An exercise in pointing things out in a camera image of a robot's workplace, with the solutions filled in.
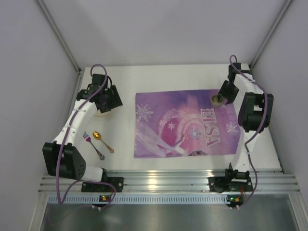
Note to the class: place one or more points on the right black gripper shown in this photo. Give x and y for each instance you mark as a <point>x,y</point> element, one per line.
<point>226,91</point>

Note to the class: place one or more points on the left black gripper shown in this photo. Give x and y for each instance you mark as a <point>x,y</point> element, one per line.
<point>111,99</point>

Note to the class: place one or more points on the small beige cup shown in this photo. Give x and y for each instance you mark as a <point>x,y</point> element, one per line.
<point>214,102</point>

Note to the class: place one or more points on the cream round plate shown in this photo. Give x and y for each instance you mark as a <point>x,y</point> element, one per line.
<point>100,114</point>

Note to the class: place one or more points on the gold spoon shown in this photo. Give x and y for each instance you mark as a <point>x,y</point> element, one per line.
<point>98,136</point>

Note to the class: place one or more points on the iridescent purple fork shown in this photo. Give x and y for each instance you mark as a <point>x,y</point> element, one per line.
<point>88,139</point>

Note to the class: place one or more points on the purple Elsa placemat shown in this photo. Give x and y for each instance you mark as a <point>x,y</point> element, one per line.
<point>183,123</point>

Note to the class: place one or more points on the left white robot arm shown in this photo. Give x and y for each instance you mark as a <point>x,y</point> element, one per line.
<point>62,156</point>

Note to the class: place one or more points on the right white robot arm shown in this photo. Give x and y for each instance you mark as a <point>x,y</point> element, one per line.
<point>253,117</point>

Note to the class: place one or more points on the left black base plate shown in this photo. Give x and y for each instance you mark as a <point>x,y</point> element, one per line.
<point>111,184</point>

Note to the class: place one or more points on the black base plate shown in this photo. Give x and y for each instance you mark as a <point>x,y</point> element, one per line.
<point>111,184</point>
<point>223,184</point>

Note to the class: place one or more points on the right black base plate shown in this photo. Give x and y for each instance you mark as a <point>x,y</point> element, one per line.
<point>223,184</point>

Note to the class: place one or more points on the aluminium mounting rail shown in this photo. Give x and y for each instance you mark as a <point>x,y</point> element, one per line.
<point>196,181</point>

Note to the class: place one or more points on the perforated cable duct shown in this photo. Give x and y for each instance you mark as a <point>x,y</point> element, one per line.
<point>143,199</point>

